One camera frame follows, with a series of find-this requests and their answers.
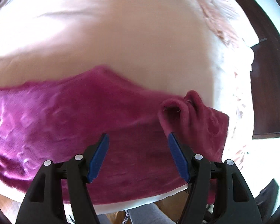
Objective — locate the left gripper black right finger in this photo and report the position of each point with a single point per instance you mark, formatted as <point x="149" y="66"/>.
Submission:
<point x="218" y="191"/>

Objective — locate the dark wooden headboard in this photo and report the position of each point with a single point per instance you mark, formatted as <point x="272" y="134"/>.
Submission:
<point x="265" y="74"/>

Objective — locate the pink pillow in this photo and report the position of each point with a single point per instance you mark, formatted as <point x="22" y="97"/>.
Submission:
<point x="237" y="20"/>

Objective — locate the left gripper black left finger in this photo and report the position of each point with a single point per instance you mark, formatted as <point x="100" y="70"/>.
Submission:
<point x="44" y="202"/>

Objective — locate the grey trouser leg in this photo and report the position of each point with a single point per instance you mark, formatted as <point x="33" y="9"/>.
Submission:
<point x="149" y="213"/>

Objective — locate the magenta fleece pants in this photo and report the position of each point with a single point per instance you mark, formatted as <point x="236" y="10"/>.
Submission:
<point x="58" y="119"/>

